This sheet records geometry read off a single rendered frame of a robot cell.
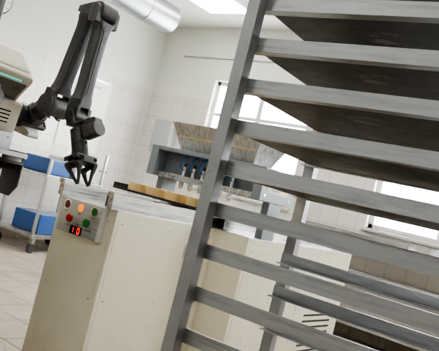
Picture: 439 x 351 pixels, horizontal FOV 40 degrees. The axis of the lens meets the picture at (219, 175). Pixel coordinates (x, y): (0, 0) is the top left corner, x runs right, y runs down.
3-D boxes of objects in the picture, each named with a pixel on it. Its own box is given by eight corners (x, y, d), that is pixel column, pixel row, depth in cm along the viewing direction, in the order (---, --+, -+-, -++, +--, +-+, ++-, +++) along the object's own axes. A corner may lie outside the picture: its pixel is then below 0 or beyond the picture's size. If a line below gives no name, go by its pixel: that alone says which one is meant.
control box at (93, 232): (60, 228, 254) (70, 196, 254) (100, 243, 240) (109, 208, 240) (54, 228, 251) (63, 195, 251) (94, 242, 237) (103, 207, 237)
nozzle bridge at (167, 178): (175, 212, 351) (189, 155, 352) (282, 243, 310) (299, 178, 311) (136, 205, 324) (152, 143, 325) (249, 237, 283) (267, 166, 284)
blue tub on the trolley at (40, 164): (44, 171, 653) (47, 157, 653) (69, 178, 630) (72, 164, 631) (21, 166, 628) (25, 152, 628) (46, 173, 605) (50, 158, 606)
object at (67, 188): (281, 235, 417) (284, 225, 418) (286, 236, 416) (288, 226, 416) (56, 193, 253) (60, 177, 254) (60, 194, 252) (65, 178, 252)
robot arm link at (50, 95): (99, 5, 227) (79, -6, 218) (123, 12, 219) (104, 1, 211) (54, 116, 229) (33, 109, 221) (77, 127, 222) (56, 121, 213)
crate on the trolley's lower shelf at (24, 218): (49, 229, 679) (54, 212, 679) (74, 237, 660) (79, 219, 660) (10, 225, 630) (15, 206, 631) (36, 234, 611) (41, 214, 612)
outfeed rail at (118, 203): (320, 246, 401) (322, 235, 401) (324, 246, 399) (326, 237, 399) (104, 207, 237) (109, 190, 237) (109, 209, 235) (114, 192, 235)
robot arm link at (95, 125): (82, 116, 221) (65, 111, 214) (106, 106, 215) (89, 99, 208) (85, 147, 217) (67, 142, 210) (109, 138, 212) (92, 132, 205)
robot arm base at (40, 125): (40, 112, 235) (14, 104, 225) (54, 102, 232) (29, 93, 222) (44, 131, 232) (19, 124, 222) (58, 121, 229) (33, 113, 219)
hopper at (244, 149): (198, 157, 346) (204, 133, 347) (283, 175, 314) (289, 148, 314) (166, 146, 322) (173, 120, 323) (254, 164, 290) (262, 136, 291)
